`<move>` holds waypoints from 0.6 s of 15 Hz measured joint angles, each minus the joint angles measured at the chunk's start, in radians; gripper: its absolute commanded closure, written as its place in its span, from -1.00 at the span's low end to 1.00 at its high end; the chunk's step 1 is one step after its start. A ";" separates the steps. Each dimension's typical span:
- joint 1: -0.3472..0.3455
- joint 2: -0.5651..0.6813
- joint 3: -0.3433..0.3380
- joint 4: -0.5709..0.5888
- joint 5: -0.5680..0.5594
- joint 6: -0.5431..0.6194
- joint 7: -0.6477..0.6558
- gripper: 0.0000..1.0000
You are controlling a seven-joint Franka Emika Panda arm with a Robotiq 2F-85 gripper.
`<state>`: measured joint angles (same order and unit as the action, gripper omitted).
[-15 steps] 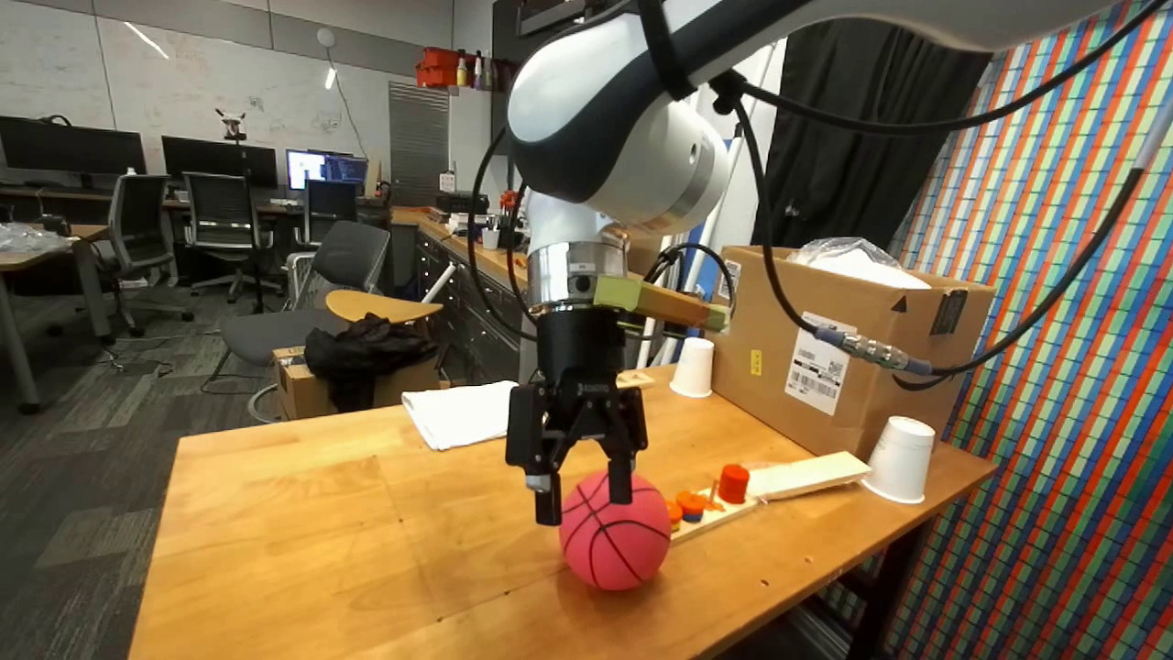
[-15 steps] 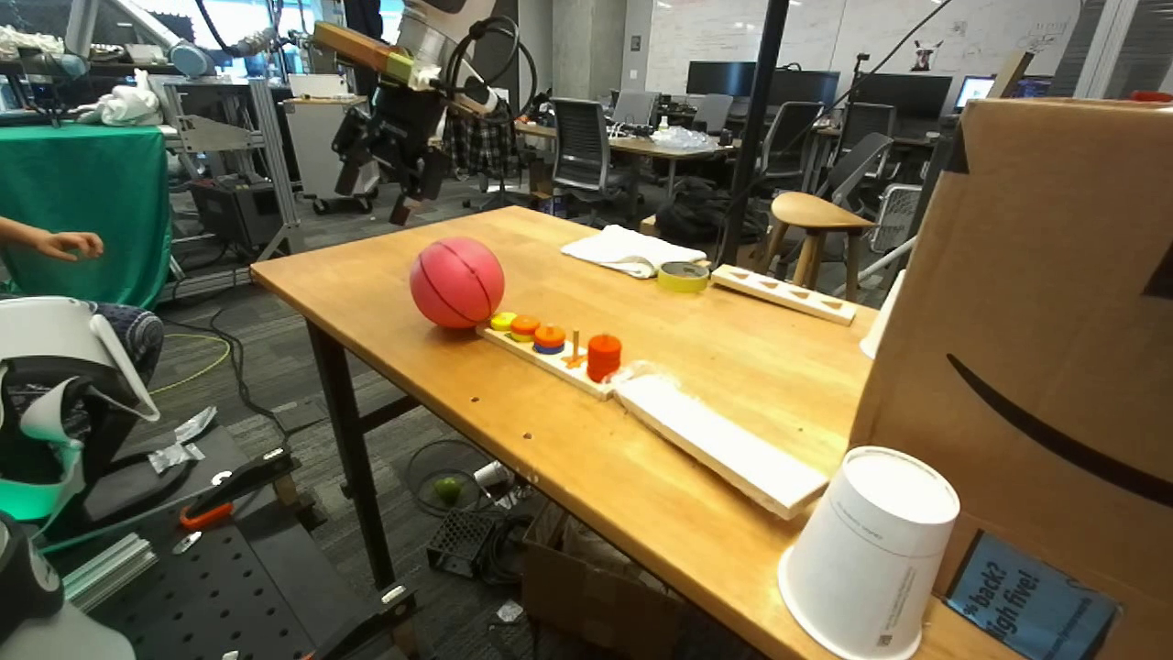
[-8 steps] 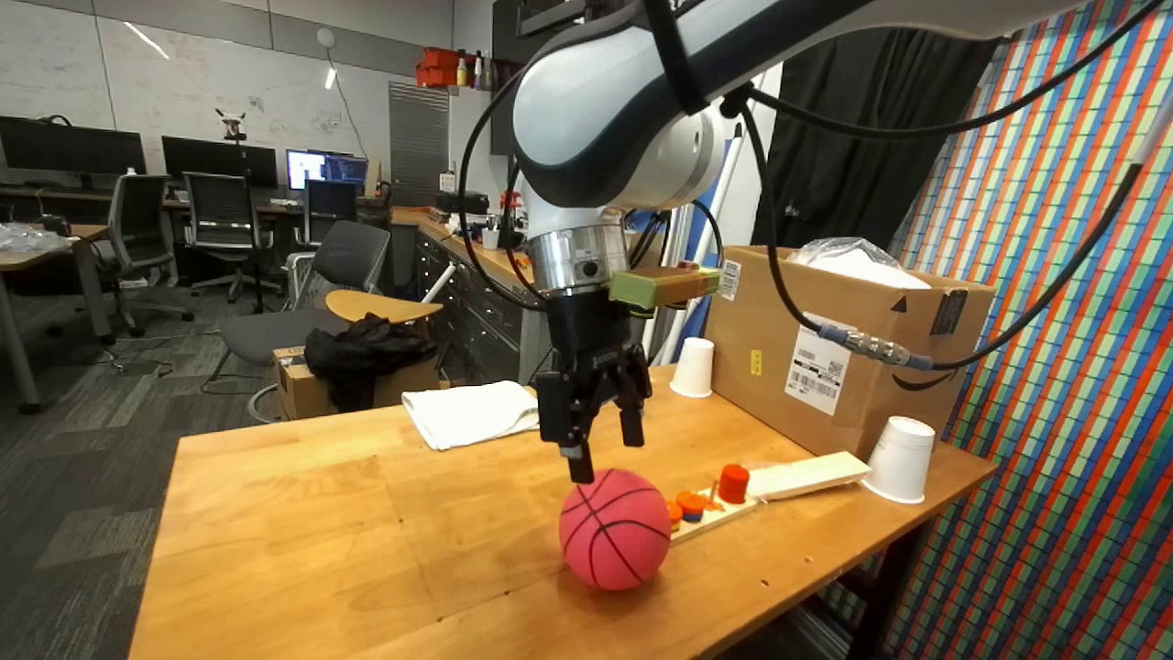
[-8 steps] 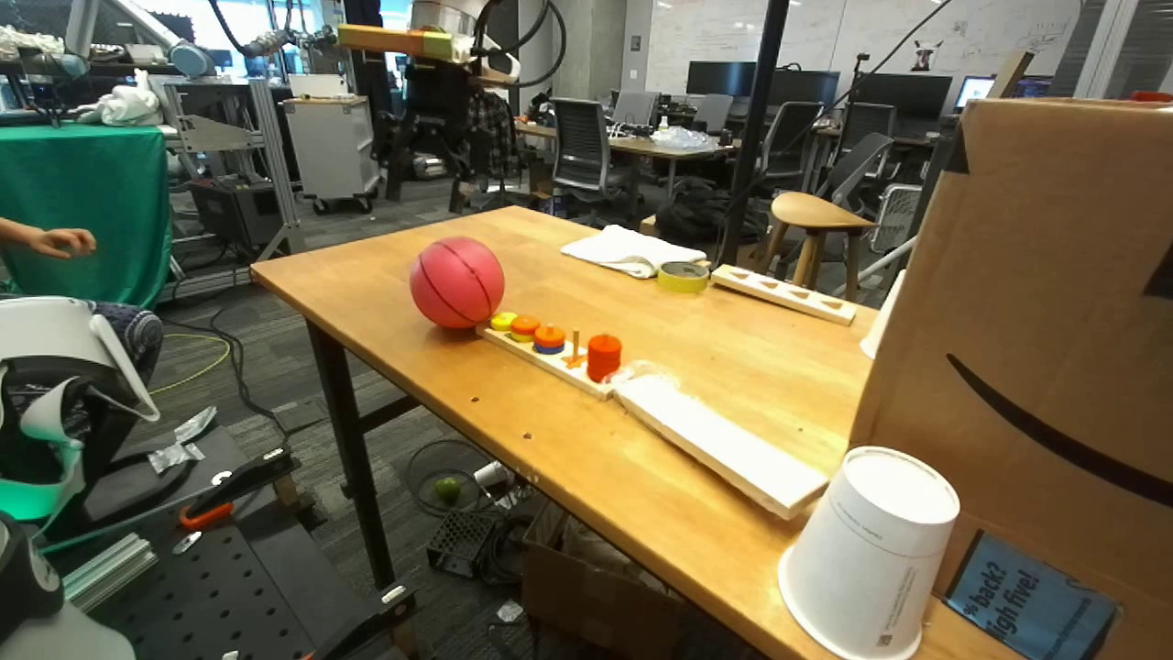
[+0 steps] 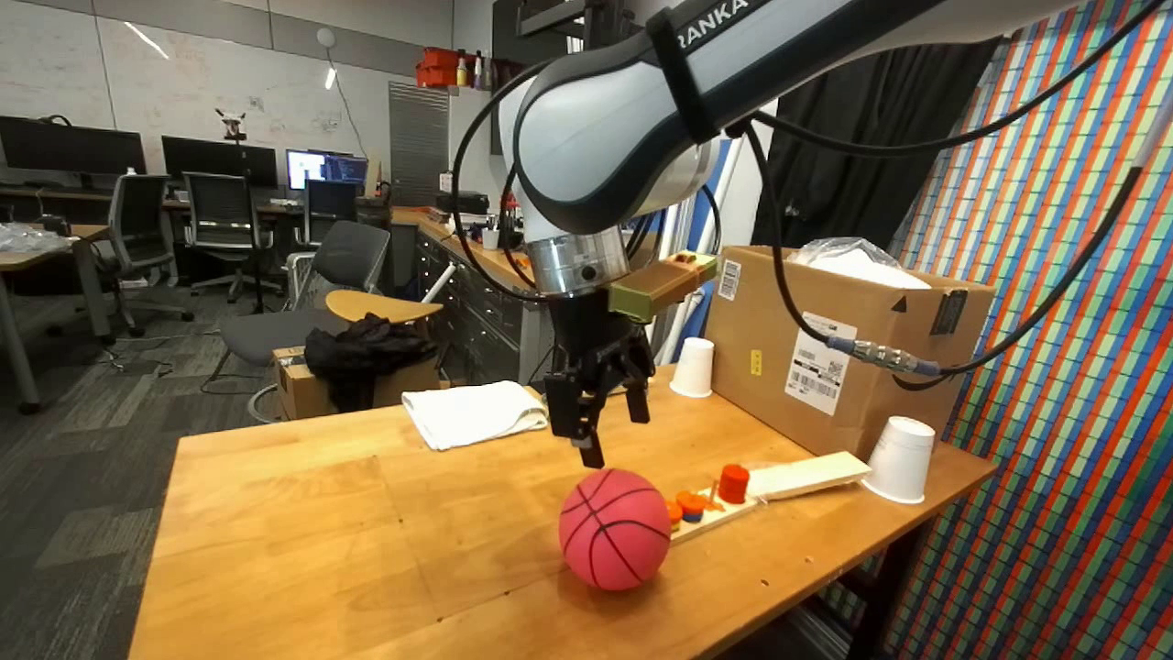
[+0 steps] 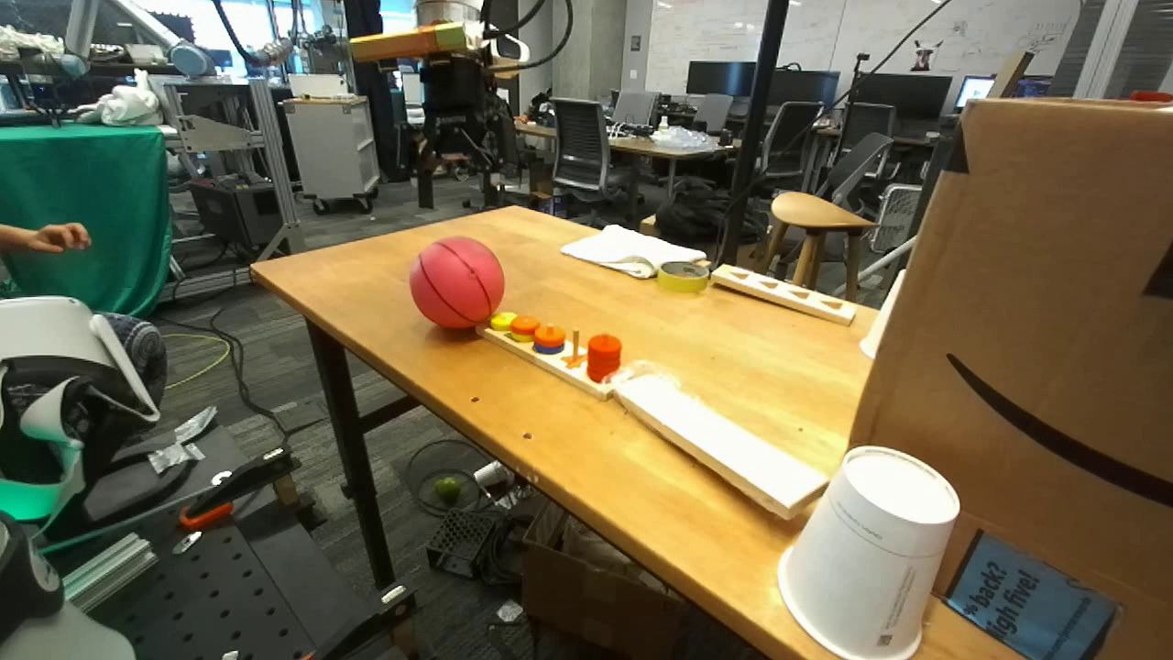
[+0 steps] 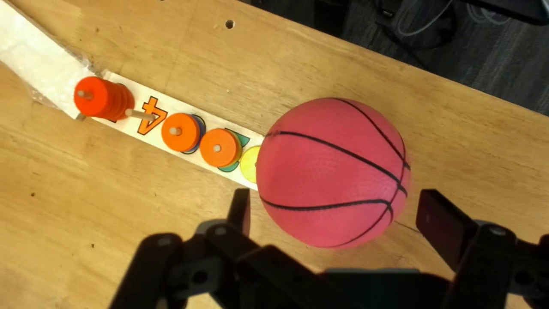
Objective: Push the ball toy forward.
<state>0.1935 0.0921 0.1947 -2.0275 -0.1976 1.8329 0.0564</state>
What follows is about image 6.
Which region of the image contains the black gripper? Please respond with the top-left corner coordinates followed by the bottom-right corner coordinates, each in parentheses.
top-left (416, 55), bottom-right (510, 214)

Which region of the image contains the pink basketball toy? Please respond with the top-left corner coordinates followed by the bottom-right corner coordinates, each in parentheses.
top-left (408, 233), bottom-right (510, 338)

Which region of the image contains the white plush toy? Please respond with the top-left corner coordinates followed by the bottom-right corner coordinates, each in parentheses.
top-left (73, 64), bottom-right (164, 133)

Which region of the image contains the bare person hand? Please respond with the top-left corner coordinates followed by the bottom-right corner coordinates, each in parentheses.
top-left (17, 215), bottom-right (100, 259)

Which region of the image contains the black office chair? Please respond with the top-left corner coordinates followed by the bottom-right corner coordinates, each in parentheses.
top-left (831, 97), bottom-right (902, 185)
top-left (546, 93), bottom-right (616, 199)
top-left (649, 171), bottom-right (763, 256)
top-left (754, 96), bottom-right (826, 185)

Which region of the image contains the white wheeled cart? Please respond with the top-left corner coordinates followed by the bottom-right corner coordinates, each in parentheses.
top-left (280, 88), bottom-right (385, 221)

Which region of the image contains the tan block with green ends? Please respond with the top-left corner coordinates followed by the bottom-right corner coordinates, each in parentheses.
top-left (343, 19), bottom-right (493, 69)

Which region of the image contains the office desk with clutter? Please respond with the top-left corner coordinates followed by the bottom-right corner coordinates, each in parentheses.
top-left (510, 112), bottom-right (744, 203)

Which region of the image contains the white folded cloth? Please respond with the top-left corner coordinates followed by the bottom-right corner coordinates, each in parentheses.
top-left (556, 221), bottom-right (716, 286)

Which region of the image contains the grey metal rack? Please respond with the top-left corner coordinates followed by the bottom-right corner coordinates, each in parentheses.
top-left (155, 69), bottom-right (303, 267)

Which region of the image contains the red cylinder block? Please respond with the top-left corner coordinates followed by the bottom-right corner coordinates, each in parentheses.
top-left (583, 330), bottom-right (628, 387)

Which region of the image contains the small yellow-green bowl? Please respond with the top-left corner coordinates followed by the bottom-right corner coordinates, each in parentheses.
top-left (654, 251), bottom-right (716, 299)

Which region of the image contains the wide dark monitor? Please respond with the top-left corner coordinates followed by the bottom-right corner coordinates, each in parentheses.
top-left (681, 60), bottom-right (846, 108)

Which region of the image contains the wooden work table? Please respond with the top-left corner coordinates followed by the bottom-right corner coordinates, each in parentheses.
top-left (247, 203), bottom-right (1025, 660)

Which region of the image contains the pale wooden strip with holes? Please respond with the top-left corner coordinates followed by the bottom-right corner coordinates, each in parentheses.
top-left (709, 259), bottom-right (864, 330)

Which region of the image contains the round wooden stool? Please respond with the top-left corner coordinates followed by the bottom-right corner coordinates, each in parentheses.
top-left (754, 185), bottom-right (881, 304)

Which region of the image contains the white flat rectangular block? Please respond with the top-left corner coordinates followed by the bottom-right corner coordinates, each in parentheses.
top-left (607, 368), bottom-right (835, 529)

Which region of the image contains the green table cloth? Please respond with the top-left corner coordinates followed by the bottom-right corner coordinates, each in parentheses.
top-left (0, 118), bottom-right (177, 335)

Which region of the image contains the white VR headset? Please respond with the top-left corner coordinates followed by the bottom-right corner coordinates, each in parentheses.
top-left (0, 292), bottom-right (170, 496)

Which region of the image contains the dark computer monitor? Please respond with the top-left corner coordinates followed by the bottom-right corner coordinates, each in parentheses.
top-left (846, 69), bottom-right (958, 119)

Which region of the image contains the lit blue computer monitor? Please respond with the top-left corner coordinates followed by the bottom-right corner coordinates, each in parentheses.
top-left (954, 72), bottom-right (1057, 108)

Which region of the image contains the aluminium profile bar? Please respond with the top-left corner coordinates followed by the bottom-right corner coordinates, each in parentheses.
top-left (59, 529), bottom-right (164, 616)

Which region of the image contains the white paper cup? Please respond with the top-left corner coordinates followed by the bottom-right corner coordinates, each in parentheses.
top-left (772, 440), bottom-right (967, 660)

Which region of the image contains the large cardboard shipping box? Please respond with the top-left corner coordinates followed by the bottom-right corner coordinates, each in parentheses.
top-left (846, 93), bottom-right (1173, 660)

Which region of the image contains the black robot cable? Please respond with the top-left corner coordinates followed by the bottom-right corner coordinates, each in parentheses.
top-left (485, 0), bottom-right (581, 82)

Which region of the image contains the orange and blue stacker ring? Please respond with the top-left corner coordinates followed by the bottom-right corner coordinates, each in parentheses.
top-left (527, 319), bottom-right (571, 359)

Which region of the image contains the wooden ring stacker board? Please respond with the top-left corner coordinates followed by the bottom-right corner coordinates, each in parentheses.
top-left (475, 309), bottom-right (642, 403)

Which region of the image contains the black camera stand pole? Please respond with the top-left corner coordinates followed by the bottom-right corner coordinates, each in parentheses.
top-left (717, 0), bottom-right (797, 267)

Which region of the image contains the orange handled tool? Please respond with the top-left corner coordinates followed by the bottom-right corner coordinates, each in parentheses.
top-left (171, 496), bottom-right (238, 537)

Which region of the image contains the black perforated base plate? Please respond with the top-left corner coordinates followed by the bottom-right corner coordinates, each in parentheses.
top-left (71, 445), bottom-right (425, 660)

